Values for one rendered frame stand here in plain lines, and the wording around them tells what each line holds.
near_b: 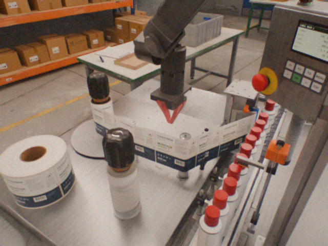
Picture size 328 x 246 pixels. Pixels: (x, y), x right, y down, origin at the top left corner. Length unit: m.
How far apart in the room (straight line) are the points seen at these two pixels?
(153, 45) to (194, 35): 2.05
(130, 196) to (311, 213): 0.61
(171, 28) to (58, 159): 0.56
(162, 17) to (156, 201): 0.59
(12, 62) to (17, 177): 3.45
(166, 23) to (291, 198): 0.46
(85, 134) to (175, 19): 0.81
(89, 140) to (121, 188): 0.45
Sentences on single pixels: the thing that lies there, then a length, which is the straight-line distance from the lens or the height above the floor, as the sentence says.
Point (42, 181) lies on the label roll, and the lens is 0.84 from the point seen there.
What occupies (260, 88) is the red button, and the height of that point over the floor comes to 1.32.
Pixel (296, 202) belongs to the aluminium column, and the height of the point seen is 1.08.
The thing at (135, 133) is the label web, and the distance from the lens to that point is 0.88.
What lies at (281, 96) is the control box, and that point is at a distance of 0.55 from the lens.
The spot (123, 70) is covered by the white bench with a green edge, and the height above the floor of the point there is 0.80.
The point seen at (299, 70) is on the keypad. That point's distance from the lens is 0.52.
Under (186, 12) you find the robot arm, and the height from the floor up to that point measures 1.48.
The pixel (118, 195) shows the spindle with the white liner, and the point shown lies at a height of 0.99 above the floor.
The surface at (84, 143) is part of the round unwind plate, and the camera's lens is 1.09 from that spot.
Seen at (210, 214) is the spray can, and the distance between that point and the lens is 0.57.
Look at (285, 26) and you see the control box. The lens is 0.54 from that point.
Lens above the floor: 1.55
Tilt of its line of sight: 34 degrees down
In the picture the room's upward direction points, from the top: straight up
